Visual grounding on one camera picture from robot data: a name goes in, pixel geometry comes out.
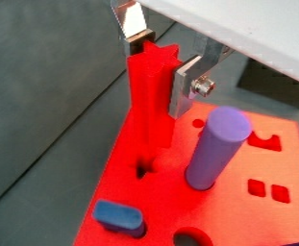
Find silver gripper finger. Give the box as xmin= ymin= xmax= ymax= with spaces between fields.
xmin=112 ymin=0 xmax=156 ymax=56

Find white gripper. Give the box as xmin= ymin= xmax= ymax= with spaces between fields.
xmin=138 ymin=0 xmax=299 ymax=119

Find red star-shaped bar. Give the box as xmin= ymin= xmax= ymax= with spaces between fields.
xmin=128 ymin=41 xmax=182 ymax=169

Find red peg board base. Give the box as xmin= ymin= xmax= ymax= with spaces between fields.
xmin=75 ymin=103 xmax=299 ymax=246

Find purple cylinder peg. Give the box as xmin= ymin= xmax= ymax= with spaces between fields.
xmin=185 ymin=106 xmax=252 ymax=190

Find short blue oval peg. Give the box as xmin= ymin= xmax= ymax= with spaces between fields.
xmin=93 ymin=200 xmax=146 ymax=237

